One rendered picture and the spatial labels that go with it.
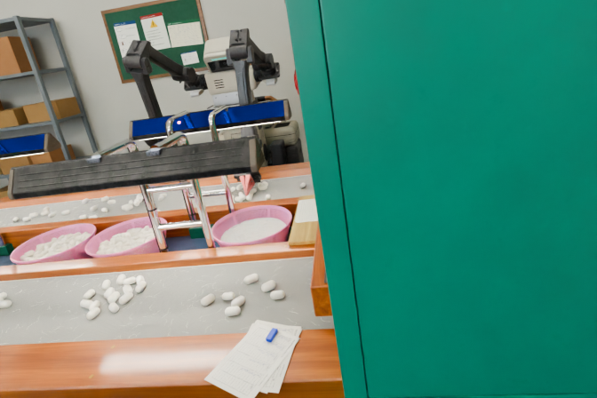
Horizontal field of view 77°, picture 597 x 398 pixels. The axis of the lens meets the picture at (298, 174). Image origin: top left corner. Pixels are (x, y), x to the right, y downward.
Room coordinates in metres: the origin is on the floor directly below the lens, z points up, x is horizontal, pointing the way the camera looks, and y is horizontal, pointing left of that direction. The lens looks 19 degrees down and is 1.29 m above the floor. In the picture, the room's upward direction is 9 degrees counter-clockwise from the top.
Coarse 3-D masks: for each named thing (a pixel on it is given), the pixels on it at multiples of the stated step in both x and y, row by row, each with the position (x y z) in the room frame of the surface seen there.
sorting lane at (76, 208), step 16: (304, 176) 1.57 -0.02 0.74; (176, 192) 1.64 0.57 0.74; (192, 192) 1.60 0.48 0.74; (256, 192) 1.47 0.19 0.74; (272, 192) 1.44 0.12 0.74; (288, 192) 1.41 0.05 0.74; (304, 192) 1.38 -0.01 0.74; (16, 208) 1.79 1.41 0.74; (32, 208) 1.75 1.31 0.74; (64, 208) 1.67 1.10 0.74; (80, 208) 1.63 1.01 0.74; (112, 208) 1.56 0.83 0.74; (144, 208) 1.49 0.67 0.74; (160, 208) 1.46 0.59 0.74; (176, 208) 1.43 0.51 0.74; (0, 224) 1.59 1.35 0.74; (16, 224) 1.55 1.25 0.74; (32, 224) 1.52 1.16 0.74
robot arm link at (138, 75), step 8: (144, 64) 1.69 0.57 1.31; (128, 72) 1.74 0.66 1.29; (136, 72) 1.72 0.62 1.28; (144, 72) 1.71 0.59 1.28; (136, 80) 1.74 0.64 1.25; (144, 80) 1.73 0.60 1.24; (144, 88) 1.74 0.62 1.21; (152, 88) 1.79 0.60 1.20; (144, 96) 1.76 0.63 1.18; (152, 96) 1.78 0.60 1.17; (144, 104) 1.79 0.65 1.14; (152, 104) 1.78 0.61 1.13; (152, 112) 1.79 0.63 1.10; (160, 112) 1.83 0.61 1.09
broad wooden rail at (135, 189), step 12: (264, 168) 1.71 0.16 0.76; (276, 168) 1.67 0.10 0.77; (288, 168) 1.65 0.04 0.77; (300, 168) 1.62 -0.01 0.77; (204, 180) 1.68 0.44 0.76; (216, 180) 1.66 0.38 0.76; (84, 192) 1.79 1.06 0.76; (96, 192) 1.77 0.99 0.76; (108, 192) 1.75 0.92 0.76; (120, 192) 1.73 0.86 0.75; (132, 192) 1.72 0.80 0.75; (0, 204) 1.84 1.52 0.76; (12, 204) 1.82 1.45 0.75; (24, 204) 1.81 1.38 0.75; (36, 204) 1.79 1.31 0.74
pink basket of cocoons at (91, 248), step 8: (120, 224) 1.29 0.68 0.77; (128, 224) 1.30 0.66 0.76; (144, 224) 1.31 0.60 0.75; (104, 232) 1.25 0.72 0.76; (112, 232) 1.27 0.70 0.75; (96, 240) 1.21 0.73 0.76; (152, 240) 1.11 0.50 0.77; (88, 248) 1.14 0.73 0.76; (96, 248) 1.18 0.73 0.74; (136, 248) 1.07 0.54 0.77; (144, 248) 1.09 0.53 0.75; (152, 248) 1.12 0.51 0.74; (96, 256) 1.06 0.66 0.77; (104, 256) 1.05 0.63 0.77; (112, 256) 1.06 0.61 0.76
